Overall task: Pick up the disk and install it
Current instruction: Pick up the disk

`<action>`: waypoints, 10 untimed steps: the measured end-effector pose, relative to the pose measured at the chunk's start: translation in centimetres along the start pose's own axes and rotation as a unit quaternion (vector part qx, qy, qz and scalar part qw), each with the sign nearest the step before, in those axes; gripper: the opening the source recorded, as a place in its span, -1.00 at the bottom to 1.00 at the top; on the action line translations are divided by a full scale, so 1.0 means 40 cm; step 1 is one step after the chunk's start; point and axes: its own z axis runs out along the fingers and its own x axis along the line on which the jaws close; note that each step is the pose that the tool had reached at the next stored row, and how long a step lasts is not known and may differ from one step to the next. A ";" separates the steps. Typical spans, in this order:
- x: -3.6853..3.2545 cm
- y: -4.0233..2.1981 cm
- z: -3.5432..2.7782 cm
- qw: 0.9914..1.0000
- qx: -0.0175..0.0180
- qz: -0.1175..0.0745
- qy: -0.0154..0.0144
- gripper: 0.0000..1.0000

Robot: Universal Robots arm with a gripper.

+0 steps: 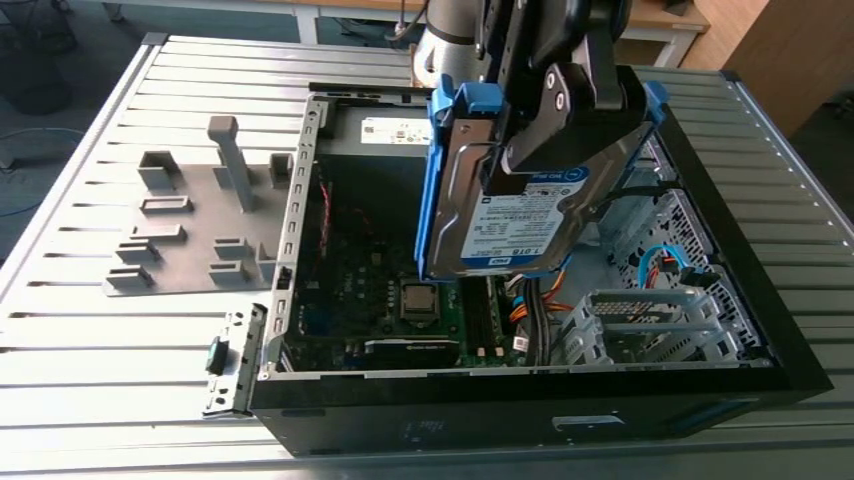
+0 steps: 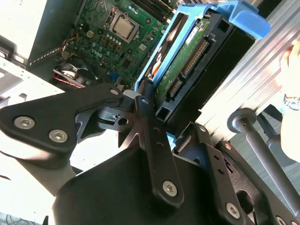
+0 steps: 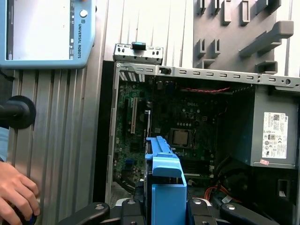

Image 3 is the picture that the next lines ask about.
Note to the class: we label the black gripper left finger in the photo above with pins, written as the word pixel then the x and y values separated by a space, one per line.
pixel 131 211

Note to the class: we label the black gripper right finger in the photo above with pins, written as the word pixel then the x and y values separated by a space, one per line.
pixel 199 211

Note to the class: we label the hard disk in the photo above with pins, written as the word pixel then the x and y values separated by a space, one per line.
pixel 167 206

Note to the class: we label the person's hand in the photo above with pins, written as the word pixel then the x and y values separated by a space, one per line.
pixel 16 187

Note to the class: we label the black RAM slot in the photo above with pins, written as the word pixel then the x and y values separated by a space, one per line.
pixel 197 163
pixel 197 174

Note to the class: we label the silver CPU in socket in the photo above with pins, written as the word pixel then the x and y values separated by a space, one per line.
pixel 182 137

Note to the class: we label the white expansion slot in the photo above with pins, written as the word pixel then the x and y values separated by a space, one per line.
pixel 133 117

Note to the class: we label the black PC case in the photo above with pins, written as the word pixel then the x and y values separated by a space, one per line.
pixel 103 117

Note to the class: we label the silver power supply unit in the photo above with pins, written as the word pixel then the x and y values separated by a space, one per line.
pixel 260 129

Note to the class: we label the green motherboard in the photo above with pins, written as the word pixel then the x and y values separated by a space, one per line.
pixel 164 112

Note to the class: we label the pale blue shirt sleeve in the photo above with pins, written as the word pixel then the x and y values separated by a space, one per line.
pixel 3 143

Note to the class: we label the grey parts rack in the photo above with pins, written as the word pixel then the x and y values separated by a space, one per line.
pixel 234 39

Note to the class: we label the pale blue teach pendant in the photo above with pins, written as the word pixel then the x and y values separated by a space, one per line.
pixel 85 28

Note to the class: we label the silver card retention bracket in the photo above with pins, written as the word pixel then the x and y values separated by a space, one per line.
pixel 138 54

